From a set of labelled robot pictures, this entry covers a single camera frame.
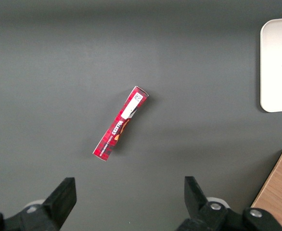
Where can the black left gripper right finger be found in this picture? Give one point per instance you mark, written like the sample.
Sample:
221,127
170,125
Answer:
203,207

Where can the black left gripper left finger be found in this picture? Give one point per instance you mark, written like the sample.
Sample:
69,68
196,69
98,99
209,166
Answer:
56,204

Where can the beige plastic tray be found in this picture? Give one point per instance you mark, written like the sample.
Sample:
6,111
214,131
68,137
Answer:
279,65

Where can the wooden drawer cabinet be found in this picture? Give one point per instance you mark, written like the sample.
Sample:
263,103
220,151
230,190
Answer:
279,190

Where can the red tartan cookie box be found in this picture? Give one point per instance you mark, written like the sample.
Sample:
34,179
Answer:
120,123

